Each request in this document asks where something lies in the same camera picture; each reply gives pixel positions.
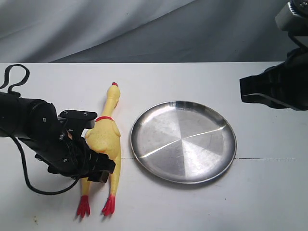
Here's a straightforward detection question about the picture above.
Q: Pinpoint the round stainless steel plate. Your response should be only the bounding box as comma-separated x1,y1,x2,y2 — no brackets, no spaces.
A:
129,101,237,184

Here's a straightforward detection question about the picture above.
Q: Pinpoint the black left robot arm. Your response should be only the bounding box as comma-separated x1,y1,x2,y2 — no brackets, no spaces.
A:
0,93,116,182

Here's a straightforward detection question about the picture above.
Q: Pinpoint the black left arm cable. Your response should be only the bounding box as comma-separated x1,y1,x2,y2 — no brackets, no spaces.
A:
0,64,81,194

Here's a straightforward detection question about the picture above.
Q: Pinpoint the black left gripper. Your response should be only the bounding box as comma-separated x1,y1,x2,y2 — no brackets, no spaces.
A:
18,100,116,182

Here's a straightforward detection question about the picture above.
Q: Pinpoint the yellow rubber chicken toy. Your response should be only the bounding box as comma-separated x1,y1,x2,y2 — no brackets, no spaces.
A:
85,82,122,216

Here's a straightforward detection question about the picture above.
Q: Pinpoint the grey backdrop cloth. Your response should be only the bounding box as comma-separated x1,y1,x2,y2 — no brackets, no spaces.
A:
0,0,296,63

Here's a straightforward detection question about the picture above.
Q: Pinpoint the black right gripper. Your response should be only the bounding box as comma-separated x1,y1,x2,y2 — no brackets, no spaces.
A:
240,48,308,111

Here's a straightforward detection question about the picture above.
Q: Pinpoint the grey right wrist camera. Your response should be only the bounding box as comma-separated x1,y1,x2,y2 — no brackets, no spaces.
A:
275,0,308,52

